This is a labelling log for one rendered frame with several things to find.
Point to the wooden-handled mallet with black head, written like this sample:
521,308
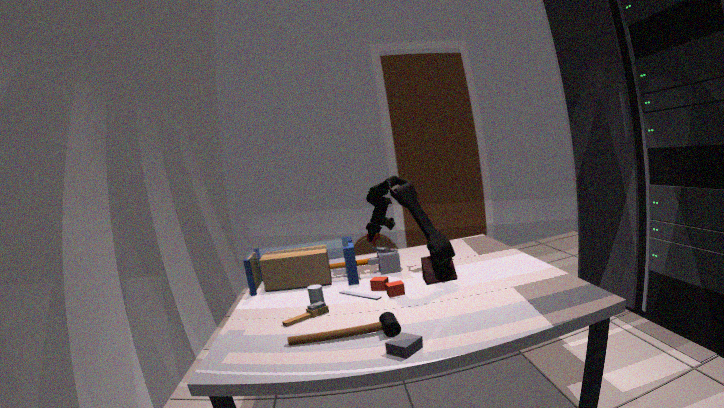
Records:
388,323

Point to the grey cylinder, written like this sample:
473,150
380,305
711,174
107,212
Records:
315,294

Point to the orange-red cube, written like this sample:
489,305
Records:
378,283
395,288

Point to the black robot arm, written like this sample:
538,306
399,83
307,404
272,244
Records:
441,249

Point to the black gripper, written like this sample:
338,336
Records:
374,226

